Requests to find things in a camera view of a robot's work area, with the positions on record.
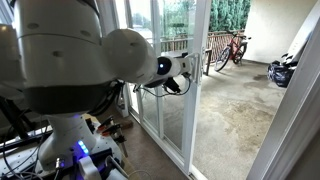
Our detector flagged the outdoor table with black legs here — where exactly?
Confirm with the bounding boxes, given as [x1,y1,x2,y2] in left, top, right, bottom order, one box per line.
[161,48,213,77]

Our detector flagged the silver connector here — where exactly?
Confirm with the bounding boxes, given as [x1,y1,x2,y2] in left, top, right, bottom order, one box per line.
[54,156,65,170]

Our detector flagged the green hedge trees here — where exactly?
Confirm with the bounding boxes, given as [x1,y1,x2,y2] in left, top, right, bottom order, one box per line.
[129,0,252,34]

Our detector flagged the wooden balcony railing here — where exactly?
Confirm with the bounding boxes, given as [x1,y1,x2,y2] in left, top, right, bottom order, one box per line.
[159,29,246,56]

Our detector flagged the red bicycle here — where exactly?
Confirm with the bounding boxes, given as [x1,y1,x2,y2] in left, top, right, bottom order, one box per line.
[214,30,253,73]

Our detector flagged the black garbage bag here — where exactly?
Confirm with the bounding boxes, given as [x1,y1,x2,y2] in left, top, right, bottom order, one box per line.
[267,59,296,88]

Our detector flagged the white perforated mounting plate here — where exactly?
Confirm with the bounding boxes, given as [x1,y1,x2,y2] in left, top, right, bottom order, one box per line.
[0,128,124,180]

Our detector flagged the black base cable bundle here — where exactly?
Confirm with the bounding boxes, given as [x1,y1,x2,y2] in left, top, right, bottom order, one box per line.
[0,123,48,180]

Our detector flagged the white fixed glass door panel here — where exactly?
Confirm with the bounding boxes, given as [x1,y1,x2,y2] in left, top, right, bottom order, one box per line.
[113,0,201,180]

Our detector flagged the white plastic mount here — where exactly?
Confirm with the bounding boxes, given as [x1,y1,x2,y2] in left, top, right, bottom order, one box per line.
[78,155,103,180]

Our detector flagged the white door jamb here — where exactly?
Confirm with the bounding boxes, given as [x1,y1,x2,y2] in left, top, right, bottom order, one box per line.
[246,19,320,180]

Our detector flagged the white framed sliding glass door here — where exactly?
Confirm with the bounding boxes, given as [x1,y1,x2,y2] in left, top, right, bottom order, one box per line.
[136,0,213,176]

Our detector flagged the white surfboard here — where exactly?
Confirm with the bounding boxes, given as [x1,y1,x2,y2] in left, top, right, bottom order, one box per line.
[288,0,320,64]

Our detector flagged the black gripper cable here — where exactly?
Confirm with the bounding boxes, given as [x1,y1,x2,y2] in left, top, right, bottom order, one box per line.
[89,74,193,116]

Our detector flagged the white cable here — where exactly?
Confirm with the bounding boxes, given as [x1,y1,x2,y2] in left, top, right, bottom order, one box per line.
[104,154,153,180]

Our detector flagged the red black bar clamp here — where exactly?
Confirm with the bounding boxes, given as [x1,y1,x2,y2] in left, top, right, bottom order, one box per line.
[97,114,116,132]
[101,123,129,158]

